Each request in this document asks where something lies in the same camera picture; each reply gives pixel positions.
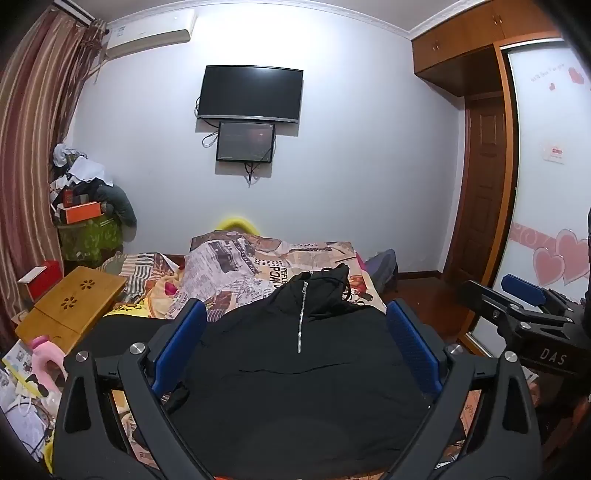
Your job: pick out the wooden lap desk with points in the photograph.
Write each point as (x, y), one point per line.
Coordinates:
(74, 300)

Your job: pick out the white air conditioner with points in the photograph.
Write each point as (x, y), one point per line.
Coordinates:
(147, 34)

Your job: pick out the red box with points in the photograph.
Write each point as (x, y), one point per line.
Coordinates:
(44, 279)

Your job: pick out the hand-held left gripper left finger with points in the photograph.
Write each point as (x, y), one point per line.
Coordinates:
(184, 334)

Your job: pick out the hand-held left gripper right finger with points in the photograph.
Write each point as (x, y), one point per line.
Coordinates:
(411, 341)

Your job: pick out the striped grey cloth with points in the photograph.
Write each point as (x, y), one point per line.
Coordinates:
(138, 272)

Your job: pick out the small black wall monitor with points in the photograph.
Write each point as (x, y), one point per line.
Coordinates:
(244, 141)

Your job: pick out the orange box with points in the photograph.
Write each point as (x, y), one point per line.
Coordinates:
(83, 211)

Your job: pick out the black wall television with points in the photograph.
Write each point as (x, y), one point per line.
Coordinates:
(249, 94)

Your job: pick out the green patterned storage box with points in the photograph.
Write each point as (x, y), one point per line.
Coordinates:
(90, 240)

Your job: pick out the black zip hoodie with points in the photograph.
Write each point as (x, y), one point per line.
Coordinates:
(295, 392)

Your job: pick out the curtain rail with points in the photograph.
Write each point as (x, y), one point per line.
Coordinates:
(74, 10)

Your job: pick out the striped red curtain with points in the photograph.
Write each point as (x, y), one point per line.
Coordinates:
(32, 138)

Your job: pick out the pile of clothes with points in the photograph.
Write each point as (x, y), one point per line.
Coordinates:
(76, 166)

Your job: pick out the newspaper-print blanket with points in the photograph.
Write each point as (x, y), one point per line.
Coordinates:
(231, 267)

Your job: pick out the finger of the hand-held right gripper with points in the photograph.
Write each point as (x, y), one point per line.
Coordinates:
(526, 286)
(489, 304)

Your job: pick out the brown wooden door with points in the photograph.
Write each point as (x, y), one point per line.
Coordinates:
(485, 184)

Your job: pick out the pile of papers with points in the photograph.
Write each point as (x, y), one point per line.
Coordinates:
(18, 397)

